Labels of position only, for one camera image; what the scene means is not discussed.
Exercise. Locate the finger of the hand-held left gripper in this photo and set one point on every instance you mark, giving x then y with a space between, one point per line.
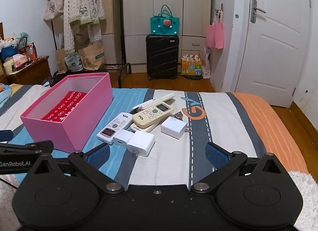
6 136
24 146

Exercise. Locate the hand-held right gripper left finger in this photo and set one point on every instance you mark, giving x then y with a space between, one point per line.
99 155

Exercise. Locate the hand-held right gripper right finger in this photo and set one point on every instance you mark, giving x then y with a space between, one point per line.
217 156

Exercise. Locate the pink cardboard box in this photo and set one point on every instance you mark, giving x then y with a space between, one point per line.
44 134

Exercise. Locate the small white charger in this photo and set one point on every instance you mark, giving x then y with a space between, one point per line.
121 138

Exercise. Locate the white remote control pink screen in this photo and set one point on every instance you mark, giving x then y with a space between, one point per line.
116 124

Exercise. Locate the metal keys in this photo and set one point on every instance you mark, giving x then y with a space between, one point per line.
178 116

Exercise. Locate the beige remote control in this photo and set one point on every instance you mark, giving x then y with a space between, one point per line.
149 118

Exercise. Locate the long white remote control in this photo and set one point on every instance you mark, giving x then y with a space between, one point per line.
154 103

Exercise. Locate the grey fluffy cloth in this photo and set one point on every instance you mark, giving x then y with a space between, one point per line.
8 196

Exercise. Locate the light blue duck blanket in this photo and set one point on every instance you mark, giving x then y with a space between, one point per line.
5 96

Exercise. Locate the wooden nightstand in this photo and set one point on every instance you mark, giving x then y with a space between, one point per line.
29 72

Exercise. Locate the black bag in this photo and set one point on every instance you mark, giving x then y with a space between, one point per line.
49 80

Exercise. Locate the pink white tissue box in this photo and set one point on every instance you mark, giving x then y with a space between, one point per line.
19 59

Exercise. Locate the blue bag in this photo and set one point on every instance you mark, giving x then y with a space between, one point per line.
8 52

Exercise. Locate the red snack package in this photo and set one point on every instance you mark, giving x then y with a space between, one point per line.
28 50

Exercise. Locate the white plastic bag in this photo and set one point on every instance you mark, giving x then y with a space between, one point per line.
206 67

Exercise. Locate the small brown paper bag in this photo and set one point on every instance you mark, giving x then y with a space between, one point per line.
60 62

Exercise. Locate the colourful patterned gift bag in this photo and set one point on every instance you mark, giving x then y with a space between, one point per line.
191 68

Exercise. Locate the white stuffed toy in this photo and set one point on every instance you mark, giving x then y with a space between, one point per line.
7 42

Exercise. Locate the white printed bag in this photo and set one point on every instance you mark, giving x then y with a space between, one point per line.
73 63

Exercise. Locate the brown paper bag green label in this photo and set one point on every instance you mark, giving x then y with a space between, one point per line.
92 57

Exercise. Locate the clear plastic bag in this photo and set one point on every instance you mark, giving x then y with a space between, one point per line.
22 38

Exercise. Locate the white fluffy rug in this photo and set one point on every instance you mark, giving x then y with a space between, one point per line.
308 196

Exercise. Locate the white door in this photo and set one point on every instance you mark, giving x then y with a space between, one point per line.
273 59

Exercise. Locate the black suitcase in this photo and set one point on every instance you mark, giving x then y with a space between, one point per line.
161 57

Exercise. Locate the pink gift bag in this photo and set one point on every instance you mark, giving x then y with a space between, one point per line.
219 37
210 37

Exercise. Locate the black clothes rack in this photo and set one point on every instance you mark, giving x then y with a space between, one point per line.
121 34

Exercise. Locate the canvas tote bag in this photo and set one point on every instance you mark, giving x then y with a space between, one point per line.
53 9

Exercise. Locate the teal handbag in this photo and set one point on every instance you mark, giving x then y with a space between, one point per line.
159 26

